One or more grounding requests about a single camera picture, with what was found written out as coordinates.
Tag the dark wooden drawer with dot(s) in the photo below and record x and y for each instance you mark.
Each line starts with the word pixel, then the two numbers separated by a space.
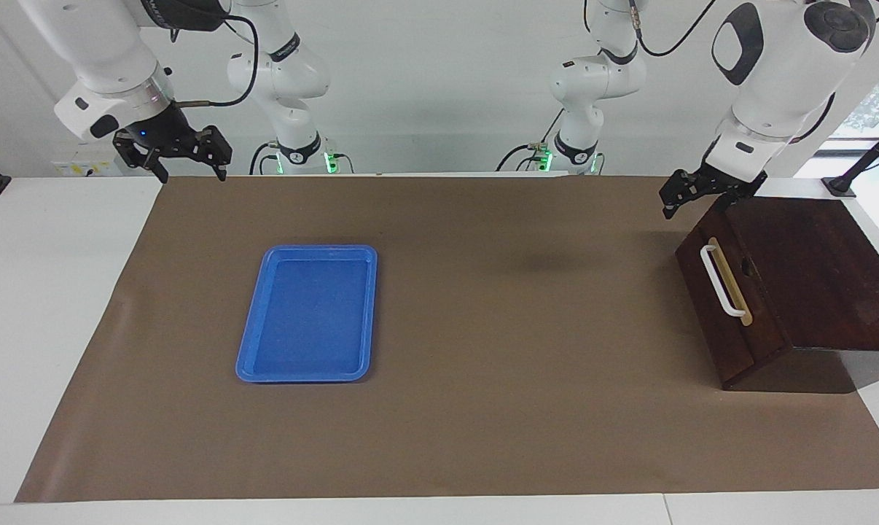
pixel 764 328

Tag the window with grey frame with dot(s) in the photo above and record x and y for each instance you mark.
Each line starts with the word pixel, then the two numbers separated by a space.
pixel 877 102

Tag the blue plastic tray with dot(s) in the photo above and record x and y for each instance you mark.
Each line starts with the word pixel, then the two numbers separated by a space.
pixel 305 321

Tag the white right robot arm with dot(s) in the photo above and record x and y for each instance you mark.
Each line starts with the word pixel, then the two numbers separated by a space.
pixel 97 44

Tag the dark wooden cabinet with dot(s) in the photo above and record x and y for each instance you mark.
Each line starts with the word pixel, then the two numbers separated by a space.
pixel 826 277

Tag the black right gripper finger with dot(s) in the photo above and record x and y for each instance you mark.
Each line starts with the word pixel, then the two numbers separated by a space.
pixel 217 149
pixel 130 149

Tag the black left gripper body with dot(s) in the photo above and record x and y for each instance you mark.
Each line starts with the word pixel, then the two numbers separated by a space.
pixel 727 184

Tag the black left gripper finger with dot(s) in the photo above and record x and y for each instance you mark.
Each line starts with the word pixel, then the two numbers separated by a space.
pixel 681 189
pixel 738 204

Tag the white wall socket box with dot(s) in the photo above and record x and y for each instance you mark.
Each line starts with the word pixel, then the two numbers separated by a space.
pixel 82 164

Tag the brown paper table mat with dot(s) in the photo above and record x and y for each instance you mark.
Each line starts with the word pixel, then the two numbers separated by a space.
pixel 483 401

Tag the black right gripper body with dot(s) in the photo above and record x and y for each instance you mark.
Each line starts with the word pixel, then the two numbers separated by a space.
pixel 164 133

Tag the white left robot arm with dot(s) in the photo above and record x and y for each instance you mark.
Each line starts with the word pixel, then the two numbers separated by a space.
pixel 775 65

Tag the black angled stand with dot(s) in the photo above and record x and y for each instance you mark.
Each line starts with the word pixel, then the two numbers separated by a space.
pixel 840 184

